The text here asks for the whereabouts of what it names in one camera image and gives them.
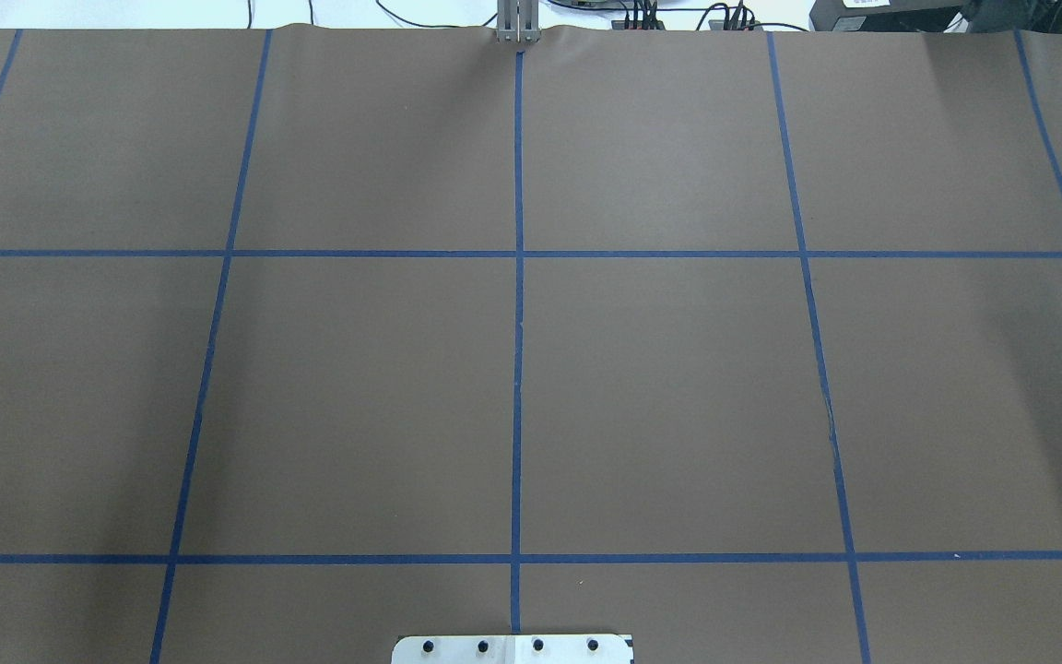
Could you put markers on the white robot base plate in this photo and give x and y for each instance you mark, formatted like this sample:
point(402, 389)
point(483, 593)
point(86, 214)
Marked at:
point(515, 648)

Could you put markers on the aluminium frame post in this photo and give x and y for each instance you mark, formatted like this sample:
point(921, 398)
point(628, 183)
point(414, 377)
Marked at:
point(517, 21)

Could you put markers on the black box with label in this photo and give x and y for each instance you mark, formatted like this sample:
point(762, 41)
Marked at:
point(884, 16)

